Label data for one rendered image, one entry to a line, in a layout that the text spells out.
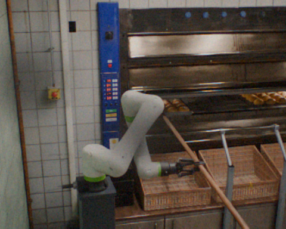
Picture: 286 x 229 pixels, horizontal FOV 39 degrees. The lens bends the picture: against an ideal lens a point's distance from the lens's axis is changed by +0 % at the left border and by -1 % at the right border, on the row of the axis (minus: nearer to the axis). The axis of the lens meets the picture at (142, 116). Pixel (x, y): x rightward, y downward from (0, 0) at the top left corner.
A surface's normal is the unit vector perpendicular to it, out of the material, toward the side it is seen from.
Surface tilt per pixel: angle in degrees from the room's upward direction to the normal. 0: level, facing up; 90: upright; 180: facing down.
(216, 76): 70
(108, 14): 90
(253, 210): 91
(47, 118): 90
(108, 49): 90
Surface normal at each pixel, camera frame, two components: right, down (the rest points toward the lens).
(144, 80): 0.19, -0.03
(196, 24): 0.20, 0.32
